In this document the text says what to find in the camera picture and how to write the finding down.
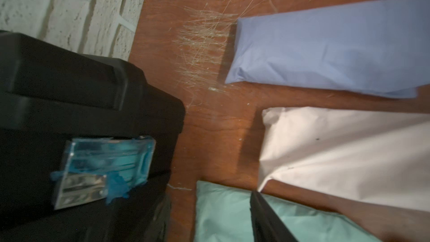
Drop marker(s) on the black plastic toolbox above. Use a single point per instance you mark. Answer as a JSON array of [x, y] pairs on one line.
[[86, 147]]

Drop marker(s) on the lavender sleeved umbrella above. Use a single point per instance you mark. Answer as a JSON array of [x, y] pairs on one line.
[[379, 48]]

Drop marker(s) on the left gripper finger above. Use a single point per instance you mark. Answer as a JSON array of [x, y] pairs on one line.
[[267, 226]]

